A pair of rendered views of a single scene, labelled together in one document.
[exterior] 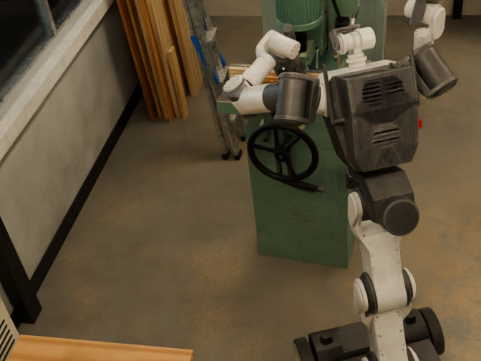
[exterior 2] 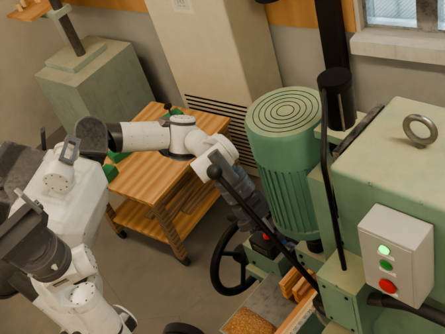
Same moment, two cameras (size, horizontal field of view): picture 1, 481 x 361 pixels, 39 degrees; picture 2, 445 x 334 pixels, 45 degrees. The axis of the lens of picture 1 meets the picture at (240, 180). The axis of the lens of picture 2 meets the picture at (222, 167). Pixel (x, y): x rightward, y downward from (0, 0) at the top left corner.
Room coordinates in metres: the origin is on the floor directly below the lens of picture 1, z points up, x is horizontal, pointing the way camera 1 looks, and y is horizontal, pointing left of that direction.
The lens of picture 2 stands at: (2.75, -1.13, 2.16)
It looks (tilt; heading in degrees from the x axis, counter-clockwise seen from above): 40 degrees down; 123
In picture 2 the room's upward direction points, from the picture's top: 20 degrees counter-clockwise
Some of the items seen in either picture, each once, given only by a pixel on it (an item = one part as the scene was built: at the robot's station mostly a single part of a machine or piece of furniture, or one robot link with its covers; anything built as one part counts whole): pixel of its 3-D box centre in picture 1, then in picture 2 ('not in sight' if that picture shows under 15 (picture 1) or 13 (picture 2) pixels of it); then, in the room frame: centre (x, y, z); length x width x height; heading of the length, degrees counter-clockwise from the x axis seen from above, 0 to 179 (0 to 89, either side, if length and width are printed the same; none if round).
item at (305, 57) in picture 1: (303, 56); (326, 260); (2.43, -0.32, 1.03); 0.14 x 0.07 x 0.09; 157
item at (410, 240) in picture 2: not in sight; (396, 256); (2.65, -0.56, 1.40); 0.10 x 0.06 x 0.16; 157
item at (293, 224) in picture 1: (313, 167); not in sight; (2.52, -0.36, 0.35); 0.58 x 0.45 x 0.71; 157
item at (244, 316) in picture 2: not in sight; (249, 326); (2.24, -0.48, 0.92); 0.14 x 0.09 x 0.04; 157
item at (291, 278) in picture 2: not in sight; (304, 266); (2.34, -0.28, 0.93); 0.19 x 0.02 x 0.07; 67
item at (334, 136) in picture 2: not in sight; (342, 116); (2.54, -0.36, 1.53); 0.08 x 0.08 x 0.17; 67
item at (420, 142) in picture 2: not in sight; (420, 130); (2.67, -0.42, 1.55); 0.06 x 0.02 x 0.07; 157
